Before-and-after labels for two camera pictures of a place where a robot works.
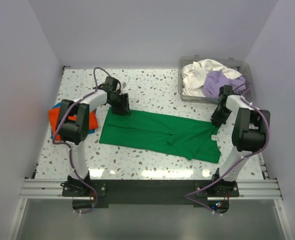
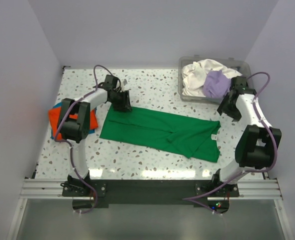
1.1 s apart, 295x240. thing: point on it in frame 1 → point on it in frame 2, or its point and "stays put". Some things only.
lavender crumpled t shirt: x=216 y=79 stays put
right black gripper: x=218 y=115 → x=227 y=107
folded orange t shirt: x=54 y=118 stays put
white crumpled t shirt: x=194 y=74 stays put
